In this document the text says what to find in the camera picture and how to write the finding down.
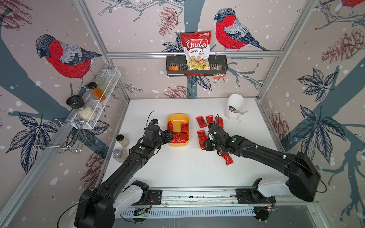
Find white paper cup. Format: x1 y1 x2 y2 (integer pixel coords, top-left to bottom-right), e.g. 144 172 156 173
224 94 247 121

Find small glass spice jar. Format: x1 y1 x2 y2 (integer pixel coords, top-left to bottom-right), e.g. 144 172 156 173
116 134 129 148
113 149 128 164

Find orange spice jar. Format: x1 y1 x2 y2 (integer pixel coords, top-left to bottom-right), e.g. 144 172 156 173
86 82 106 102

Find yellow plastic storage box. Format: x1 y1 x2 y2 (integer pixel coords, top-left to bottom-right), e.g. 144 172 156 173
167 114 191 147

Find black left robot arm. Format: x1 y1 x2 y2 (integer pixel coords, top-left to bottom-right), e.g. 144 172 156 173
74 125 174 228

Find black lid salt jar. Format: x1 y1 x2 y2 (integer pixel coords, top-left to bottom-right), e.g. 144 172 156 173
66 95 97 122

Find black wire wall basket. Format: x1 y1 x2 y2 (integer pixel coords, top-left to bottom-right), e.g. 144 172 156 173
166 55 228 77

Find chrome wire rack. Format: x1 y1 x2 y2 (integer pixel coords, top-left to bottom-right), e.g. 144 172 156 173
33 118 87 154

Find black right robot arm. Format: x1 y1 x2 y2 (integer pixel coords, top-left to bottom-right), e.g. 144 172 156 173
204 124 321 202

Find green item on shelf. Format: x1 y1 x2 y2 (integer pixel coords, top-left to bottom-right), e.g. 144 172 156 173
98 77 110 95

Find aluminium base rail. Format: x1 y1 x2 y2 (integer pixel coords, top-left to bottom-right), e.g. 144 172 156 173
116 187 278 223

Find horizontal aluminium frame bar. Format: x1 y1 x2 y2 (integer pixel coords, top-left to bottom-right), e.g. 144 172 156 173
106 50 284 60

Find Chuba cassava chips bag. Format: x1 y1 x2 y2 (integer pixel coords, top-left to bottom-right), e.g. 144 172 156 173
180 31 211 70

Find white wire wall shelf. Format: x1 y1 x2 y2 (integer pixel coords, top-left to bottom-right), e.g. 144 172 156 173
66 68 121 129

